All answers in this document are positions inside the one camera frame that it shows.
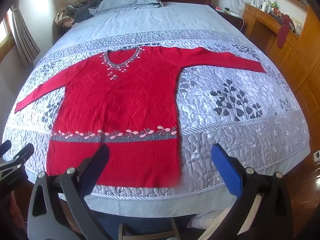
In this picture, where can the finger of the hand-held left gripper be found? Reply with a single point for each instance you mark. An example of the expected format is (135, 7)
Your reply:
(5, 147)
(23, 153)

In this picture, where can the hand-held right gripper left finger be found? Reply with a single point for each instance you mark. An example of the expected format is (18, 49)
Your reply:
(98, 161)

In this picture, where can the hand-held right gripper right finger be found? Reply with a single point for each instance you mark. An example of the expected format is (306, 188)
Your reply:
(225, 170)

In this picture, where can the red knitted sweater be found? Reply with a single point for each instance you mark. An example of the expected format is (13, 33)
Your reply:
(120, 100)

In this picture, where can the dark clothes pile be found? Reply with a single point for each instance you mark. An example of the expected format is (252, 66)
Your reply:
(85, 11)

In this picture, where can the grey leaf-print quilt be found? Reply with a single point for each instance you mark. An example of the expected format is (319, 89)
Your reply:
(225, 130)

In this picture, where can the white cloth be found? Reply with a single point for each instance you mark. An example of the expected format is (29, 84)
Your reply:
(207, 220)

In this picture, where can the wooden stool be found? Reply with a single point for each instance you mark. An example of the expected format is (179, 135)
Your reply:
(147, 233)

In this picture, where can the window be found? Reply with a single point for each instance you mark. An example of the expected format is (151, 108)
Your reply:
(5, 37)

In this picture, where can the beige curtain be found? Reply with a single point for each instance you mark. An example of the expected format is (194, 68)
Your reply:
(23, 37)

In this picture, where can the wooden desk cabinet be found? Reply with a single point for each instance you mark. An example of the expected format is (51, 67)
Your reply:
(295, 62)

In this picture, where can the floral brown cloth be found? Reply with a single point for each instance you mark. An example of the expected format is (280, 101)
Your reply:
(63, 17)

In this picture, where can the dark red hanging cloth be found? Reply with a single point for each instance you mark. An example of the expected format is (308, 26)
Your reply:
(282, 35)

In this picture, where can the dark wooden nightstand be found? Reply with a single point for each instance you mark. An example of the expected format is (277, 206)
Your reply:
(232, 17)

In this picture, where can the white bottle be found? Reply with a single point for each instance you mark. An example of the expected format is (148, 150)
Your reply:
(264, 5)

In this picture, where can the white wall socket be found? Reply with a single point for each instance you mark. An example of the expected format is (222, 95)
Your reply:
(317, 156)

